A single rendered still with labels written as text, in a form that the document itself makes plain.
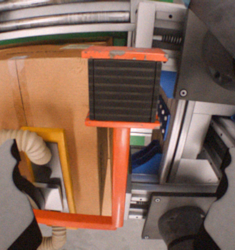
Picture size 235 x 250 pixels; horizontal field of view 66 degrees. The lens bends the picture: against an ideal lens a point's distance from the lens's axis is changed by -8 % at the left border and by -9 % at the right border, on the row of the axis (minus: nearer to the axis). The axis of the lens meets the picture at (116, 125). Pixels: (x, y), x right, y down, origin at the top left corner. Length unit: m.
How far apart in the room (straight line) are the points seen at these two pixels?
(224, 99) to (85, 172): 0.44
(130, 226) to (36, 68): 2.25
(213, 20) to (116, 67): 0.10
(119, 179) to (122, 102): 0.12
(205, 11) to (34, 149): 0.32
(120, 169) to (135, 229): 2.33
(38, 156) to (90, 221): 0.15
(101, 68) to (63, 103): 0.33
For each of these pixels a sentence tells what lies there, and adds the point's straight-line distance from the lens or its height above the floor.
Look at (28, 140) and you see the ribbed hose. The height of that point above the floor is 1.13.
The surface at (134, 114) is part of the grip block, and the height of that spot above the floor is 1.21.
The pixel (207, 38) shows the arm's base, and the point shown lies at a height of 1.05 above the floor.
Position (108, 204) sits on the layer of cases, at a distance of 1.35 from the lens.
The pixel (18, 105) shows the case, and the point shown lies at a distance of 0.57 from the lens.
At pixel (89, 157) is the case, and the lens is 0.59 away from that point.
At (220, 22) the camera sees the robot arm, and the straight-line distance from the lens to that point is 0.20.
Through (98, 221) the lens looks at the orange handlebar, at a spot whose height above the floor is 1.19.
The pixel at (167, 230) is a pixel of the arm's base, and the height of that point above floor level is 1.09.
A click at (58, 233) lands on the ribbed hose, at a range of 0.59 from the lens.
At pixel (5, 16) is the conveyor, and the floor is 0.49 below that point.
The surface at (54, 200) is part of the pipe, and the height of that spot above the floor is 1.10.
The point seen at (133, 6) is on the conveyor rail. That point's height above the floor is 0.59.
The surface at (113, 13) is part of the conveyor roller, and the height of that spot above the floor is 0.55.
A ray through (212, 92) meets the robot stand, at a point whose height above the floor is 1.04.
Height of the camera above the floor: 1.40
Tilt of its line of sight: 62 degrees down
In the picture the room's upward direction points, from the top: 175 degrees counter-clockwise
